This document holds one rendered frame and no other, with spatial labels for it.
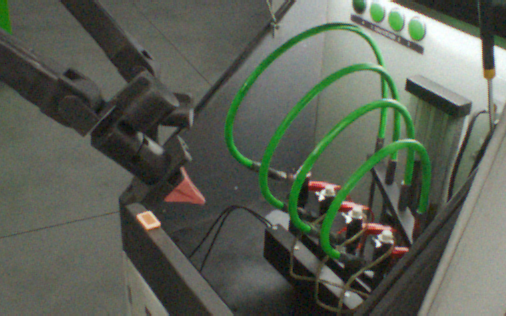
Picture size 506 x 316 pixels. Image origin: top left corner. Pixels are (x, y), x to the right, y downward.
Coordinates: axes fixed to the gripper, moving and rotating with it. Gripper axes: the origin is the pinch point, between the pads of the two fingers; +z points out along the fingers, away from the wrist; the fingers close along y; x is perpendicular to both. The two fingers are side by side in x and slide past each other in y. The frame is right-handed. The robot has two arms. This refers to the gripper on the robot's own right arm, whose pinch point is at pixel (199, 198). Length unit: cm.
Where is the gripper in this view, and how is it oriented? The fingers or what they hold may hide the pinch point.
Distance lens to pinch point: 101.1
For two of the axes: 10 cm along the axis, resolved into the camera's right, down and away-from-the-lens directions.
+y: 7.1, -6.9, -1.5
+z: 6.3, 5.2, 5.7
